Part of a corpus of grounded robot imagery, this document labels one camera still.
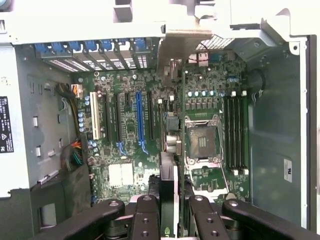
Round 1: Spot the silver chipset heatsink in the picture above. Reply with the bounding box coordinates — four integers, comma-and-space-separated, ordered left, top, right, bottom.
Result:
108, 163, 135, 188

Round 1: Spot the black plastic shroud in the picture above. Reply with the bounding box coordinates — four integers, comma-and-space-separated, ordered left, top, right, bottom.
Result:
0, 166, 92, 240

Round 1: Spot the CPU socket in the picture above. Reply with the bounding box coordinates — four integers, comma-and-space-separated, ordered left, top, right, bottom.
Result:
184, 114, 225, 166

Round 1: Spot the black RAM slot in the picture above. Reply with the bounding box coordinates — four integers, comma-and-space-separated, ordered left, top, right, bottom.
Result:
223, 95, 231, 174
229, 95, 236, 175
235, 95, 242, 175
240, 95, 249, 175

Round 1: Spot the green motherboard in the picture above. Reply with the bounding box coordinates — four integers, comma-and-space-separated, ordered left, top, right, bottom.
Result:
74, 49, 251, 208

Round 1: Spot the long black expansion slot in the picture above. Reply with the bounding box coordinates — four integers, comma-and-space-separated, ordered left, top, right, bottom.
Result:
113, 93, 123, 143
103, 93, 113, 144
147, 91, 156, 141

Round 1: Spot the blue expansion slot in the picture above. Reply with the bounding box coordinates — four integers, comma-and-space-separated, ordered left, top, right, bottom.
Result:
135, 91, 146, 149

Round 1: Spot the white expansion slot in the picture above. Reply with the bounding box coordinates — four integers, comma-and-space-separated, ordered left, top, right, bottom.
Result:
89, 91, 100, 140

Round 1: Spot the open black PC case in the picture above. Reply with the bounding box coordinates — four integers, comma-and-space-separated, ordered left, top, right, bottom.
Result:
0, 0, 320, 240

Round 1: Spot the grey power supply with label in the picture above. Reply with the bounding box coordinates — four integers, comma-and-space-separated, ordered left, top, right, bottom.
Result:
0, 42, 76, 199

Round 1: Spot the multicoloured wire bundle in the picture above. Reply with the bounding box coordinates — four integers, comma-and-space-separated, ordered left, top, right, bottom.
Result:
61, 139, 85, 172

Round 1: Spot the black and yellow wire bundle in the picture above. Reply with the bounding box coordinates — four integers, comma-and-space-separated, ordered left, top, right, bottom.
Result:
55, 83, 84, 137

